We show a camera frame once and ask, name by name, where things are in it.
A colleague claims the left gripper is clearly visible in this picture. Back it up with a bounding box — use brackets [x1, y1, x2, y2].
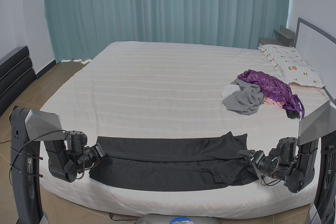
[84, 143, 106, 168]

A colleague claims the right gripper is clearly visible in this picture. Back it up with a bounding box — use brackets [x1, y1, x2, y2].
[237, 149, 279, 179]

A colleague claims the black T-shirt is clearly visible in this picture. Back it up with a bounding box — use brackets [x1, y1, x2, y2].
[89, 132, 260, 192]

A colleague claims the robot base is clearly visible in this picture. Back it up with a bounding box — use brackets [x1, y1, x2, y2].
[135, 214, 218, 224]

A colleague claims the bed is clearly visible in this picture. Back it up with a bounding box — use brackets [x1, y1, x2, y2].
[38, 18, 336, 219]

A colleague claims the grey garment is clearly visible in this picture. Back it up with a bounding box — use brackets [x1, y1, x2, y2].
[222, 79, 265, 115]

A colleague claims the pink garment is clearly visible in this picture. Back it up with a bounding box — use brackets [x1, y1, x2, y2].
[264, 97, 285, 109]

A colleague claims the white garment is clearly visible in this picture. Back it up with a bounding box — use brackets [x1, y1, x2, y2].
[222, 85, 240, 99]

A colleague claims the purple satin garment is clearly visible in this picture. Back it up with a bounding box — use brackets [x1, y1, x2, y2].
[237, 70, 304, 120]

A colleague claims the white printed pillow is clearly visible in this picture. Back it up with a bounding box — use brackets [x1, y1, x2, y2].
[258, 44, 326, 88]

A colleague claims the grey bedside table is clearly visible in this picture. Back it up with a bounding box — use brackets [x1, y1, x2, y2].
[258, 25, 295, 47]

